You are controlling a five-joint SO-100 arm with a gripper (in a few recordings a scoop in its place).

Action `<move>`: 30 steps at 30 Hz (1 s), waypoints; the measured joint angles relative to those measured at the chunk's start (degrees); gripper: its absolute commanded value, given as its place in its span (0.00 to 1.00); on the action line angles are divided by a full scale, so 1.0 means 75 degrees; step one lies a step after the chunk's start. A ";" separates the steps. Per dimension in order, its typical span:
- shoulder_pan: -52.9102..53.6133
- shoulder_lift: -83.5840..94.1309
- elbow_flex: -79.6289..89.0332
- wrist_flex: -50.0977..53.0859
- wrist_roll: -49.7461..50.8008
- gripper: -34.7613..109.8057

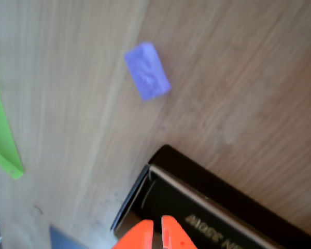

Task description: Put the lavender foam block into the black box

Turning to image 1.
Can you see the purple foam block rough face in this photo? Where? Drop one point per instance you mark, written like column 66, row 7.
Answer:
column 147, row 71

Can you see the black cardboard box GaN 350W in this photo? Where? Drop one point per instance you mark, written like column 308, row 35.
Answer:
column 223, row 207

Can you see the dark navy desk mat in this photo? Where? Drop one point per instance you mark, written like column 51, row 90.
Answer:
column 63, row 240

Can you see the lime green flat sheet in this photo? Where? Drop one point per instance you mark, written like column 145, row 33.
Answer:
column 1, row 140

